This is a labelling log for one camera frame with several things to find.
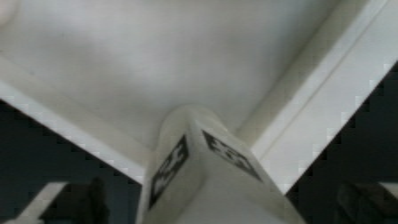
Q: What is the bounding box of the white U-shaped obstacle fence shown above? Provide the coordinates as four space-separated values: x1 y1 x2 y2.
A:
0 0 398 194

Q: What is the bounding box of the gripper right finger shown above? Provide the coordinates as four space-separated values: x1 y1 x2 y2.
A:
335 182 398 224

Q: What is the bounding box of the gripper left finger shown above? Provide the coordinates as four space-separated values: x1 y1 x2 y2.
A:
11 178 111 224

